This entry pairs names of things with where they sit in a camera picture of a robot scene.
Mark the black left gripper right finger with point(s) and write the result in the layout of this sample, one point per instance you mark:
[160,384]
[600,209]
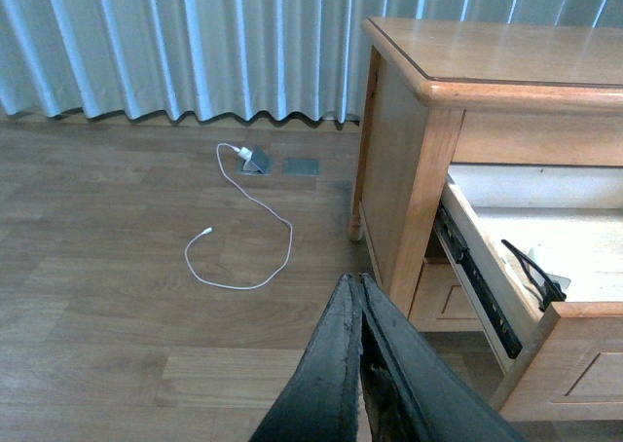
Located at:
[410,393]

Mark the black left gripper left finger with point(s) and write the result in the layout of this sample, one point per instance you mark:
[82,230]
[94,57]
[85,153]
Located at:
[320,402]

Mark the white charger adapter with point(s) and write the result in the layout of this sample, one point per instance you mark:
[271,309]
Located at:
[551,264]

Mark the wooden drawer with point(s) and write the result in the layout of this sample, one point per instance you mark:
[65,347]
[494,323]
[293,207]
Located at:
[560,352]
[440,303]

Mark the light wooden nightstand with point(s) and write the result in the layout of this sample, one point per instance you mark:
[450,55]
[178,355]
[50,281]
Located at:
[442,92]

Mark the closed grey floor socket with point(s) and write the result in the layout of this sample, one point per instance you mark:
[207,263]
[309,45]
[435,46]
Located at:
[301,167]

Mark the open grey floor socket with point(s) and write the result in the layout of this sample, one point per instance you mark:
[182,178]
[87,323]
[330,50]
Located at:
[259,164]

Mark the white plug in socket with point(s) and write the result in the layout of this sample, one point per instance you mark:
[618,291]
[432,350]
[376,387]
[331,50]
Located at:
[243,152]

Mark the pale grey pleated curtain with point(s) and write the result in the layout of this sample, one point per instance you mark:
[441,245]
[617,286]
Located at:
[212,57]

